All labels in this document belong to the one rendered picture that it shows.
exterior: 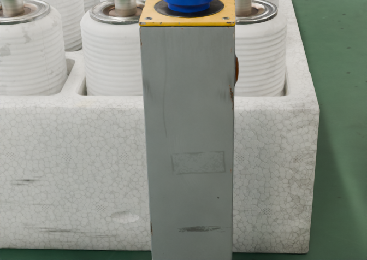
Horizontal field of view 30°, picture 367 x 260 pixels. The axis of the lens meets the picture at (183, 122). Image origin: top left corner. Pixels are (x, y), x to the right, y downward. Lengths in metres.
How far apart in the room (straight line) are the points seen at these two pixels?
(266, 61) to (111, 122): 0.17
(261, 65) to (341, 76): 0.51
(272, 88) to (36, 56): 0.24
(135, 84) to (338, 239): 0.29
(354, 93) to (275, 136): 0.46
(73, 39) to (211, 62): 0.36
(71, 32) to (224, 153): 0.35
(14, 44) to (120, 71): 0.11
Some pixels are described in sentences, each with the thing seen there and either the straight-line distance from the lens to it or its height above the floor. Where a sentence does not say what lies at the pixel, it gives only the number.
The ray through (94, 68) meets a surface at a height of 0.20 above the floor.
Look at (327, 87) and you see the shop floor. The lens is 1.15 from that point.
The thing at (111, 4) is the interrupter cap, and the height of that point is 0.25.
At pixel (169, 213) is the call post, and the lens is 0.58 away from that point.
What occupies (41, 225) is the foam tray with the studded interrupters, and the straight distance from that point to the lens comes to 0.77.
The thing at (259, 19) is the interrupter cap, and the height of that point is 0.25.
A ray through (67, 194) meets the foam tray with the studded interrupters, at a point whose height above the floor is 0.08.
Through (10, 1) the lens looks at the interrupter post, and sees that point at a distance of 0.73.
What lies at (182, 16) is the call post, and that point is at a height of 0.32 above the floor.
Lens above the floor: 0.48
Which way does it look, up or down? 28 degrees down
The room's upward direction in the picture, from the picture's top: 1 degrees counter-clockwise
